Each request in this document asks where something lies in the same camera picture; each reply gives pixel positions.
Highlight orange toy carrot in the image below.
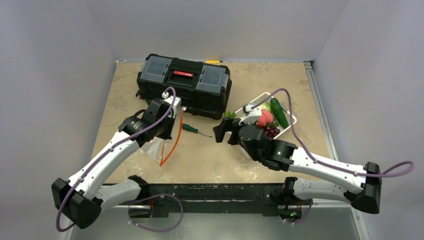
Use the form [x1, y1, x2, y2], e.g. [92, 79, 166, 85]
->
[224, 111, 237, 119]

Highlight pink toy peach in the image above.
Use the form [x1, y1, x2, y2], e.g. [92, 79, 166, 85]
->
[256, 109, 274, 127]

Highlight green toy cucumber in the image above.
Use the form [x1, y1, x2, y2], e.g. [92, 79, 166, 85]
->
[269, 97, 289, 129]

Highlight clear orange-zip bag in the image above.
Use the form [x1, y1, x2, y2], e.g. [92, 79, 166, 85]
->
[146, 110, 185, 167]

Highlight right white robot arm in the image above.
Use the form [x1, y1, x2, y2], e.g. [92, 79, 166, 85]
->
[213, 118, 382, 214]

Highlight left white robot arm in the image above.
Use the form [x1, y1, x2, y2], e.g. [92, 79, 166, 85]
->
[51, 96, 183, 232]

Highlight dark red toy grapes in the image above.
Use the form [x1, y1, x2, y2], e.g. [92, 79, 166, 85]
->
[256, 122, 281, 139]

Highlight green toy cabbage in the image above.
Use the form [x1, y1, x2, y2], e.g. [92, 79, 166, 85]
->
[260, 102, 272, 113]

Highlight white perforated plastic basket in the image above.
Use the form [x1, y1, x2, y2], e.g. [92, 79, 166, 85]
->
[234, 92, 291, 139]

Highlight black plastic toolbox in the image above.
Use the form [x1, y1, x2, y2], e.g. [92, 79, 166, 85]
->
[135, 53, 232, 120]

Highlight yellow object behind toolbox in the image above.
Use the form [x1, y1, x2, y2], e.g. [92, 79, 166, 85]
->
[205, 60, 222, 64]

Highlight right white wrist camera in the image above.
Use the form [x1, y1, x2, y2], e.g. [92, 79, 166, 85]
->
[237, 103, 262, 125]

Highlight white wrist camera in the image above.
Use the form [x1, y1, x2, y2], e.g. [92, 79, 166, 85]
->
[237, 103, 262, 125]
[162, 92, 187, 119]

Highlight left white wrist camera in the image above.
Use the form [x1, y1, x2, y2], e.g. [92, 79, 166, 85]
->
[162, 92, 187, 119]

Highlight green handle screwdriver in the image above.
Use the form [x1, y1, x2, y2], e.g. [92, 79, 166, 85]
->
[182, 123, 212, 138]

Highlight aluminium frame rail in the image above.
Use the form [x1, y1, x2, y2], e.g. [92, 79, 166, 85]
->
[303, 61, 370, 240]

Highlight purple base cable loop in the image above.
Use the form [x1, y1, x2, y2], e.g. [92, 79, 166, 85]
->
[128, 193, 184, 233]

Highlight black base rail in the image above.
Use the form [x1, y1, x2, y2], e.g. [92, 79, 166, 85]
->
[133, 183, 310, 220]

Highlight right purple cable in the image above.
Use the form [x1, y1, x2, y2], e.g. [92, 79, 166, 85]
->
[250, 88, 416, 178]

